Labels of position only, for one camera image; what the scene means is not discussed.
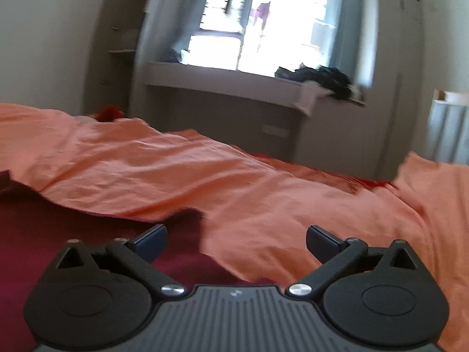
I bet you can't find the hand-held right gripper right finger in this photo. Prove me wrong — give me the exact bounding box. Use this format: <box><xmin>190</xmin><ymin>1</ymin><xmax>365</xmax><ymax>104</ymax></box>
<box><xmin>286</xmin><ymin>224</ymin><xmax>419</xmax><ymax>297</ymax></box>

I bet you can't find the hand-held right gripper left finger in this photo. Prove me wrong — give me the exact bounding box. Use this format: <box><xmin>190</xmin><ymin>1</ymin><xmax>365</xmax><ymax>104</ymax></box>
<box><xmin>55</xmin><ymin>224</ymin><xmax>186</xmax><ymax>297</ymax></box>

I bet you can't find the maroon long-sleeve shirt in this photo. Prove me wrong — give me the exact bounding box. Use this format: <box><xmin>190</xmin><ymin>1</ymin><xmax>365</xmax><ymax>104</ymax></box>
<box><xmin>0</xmin><ymin>170</ymin><xmax>257</xmax><ymax>341</ymax></box>

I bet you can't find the pile of dark clothes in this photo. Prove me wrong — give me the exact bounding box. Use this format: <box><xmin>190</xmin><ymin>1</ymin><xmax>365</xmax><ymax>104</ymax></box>
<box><xmin>275</xmin><ymin>64</ymin><xmax>361</xmax><ymax>100</ymax></box>

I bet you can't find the orange duvet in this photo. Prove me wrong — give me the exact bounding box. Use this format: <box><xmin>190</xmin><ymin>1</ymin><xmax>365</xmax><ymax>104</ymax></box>
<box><xmin>0</xmin><ymin>103</ymin><xmax>469</xmax><ymax>352</ymax></box>

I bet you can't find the red object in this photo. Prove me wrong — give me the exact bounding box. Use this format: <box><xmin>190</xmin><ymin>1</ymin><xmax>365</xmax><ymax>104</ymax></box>
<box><xmin>93</xmin><ymin>106</ymin><xmax>123</xmax><ymax>122</ymax></box>

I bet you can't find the white cloth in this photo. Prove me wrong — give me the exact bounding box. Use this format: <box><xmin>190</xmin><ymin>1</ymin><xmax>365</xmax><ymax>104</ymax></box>
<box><xmin>293</xmin><ymin>81</ymin><xmax>330</xmax><ymax>116</ymax></box>

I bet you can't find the open grey wardrobe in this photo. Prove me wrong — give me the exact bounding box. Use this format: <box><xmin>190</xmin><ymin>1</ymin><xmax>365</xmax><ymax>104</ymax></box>
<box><xmin>88</xmin><ymin>0</ymin><xmax>154</xmax><ymax>116</ymax></box>

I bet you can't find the grey window seat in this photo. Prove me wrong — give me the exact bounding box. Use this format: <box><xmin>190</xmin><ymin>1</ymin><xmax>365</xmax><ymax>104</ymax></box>
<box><xmin>145</xmin><ymin>62</ymin><xmax>367</xmax><ymax>162</ymax></box>

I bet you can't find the grey padded headboard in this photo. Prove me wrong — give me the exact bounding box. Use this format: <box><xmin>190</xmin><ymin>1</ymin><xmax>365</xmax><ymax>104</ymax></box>
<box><xmin>427</xmin><ymin>89</ymin><xmax>469</xmax><ymax>164</ymax></box>

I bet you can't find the tall grey closed wardrobe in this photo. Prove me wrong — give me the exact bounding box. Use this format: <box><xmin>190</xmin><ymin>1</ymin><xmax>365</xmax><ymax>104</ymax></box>
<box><xmin>366</xmin><ymin>0</ymin><xmax>431</xmax><ymax>180</ymax></box>

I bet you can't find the blue-grey curtain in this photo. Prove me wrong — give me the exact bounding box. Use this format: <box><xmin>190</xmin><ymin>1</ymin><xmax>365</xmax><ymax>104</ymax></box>
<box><xmin>330</xmin><ymin>0</ymin><xmax>378</xmax><ymax>87</ymax></box>

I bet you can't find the window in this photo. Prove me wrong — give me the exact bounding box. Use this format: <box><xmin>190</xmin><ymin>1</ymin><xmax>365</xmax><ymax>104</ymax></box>
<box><xmin>187</xmin><ymin>0</ymin><xmax>343</xmax><ymax>77</ymax></box>

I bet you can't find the sheer light blue curtain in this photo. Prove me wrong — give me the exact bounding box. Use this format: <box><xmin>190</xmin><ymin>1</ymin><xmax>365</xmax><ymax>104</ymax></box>
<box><xmin>147</xmin><ymin>0</ymin><xmax>217</xmax><ymax>65</ymax></box>

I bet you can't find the hanging pink garment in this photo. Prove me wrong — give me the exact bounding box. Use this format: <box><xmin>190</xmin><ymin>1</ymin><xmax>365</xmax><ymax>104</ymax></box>
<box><xmin>251</xmin><ymin>1</ymin><xmax>272</xmax><ymax>26</ymax></box>

